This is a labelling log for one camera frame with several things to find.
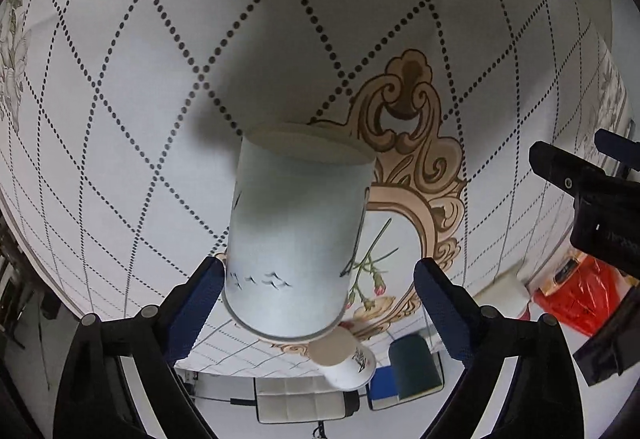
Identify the patterned white tablecloth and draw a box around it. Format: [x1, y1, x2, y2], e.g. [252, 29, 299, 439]
[1, 0, 628, 364]

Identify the white padded chair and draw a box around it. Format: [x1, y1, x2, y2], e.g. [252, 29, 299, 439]
[254, 376, 360, 425]

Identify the orange tissue pack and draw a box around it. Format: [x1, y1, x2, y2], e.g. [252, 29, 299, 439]
[539, 251, 587, 296]

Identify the dark green cup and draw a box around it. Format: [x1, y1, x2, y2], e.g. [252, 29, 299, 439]
[388, 334, 445, 401]

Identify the white paper cup with calligraphy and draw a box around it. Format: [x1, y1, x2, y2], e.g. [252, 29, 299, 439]
[307, 326, 376, 391]

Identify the red plastic bag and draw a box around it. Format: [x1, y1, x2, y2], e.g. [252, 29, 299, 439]
[533, 254, 620, 337]

